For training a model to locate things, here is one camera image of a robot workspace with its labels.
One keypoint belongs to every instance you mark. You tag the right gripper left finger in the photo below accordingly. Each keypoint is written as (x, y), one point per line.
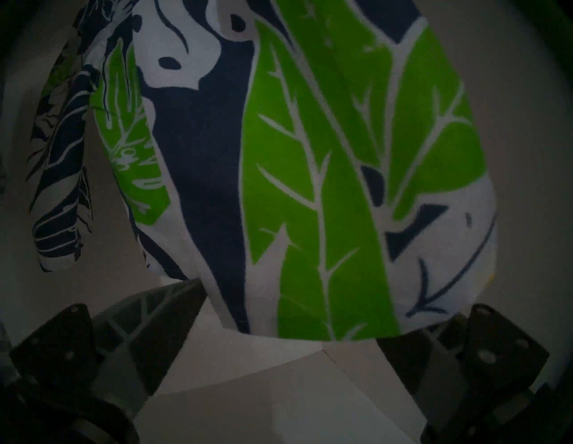
(134, 344)

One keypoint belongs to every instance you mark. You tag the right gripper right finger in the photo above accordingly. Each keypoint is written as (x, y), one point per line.
(483, 358)

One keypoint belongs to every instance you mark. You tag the tropical leaf print shorts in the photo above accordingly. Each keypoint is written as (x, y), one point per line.
(291, 156)

